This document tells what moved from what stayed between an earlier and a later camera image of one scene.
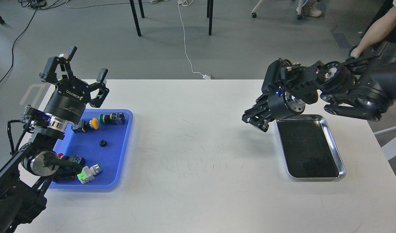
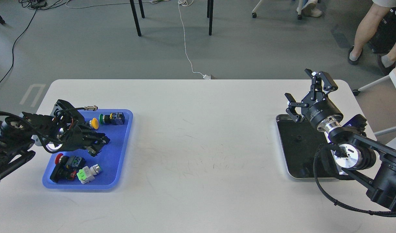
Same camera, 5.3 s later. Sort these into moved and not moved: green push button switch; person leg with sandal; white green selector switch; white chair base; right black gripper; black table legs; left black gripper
Moved: right black gripper; left black gripper; person leg with sandal
Not moved: white green selector switch; green push button switch; black table legs; white chair base
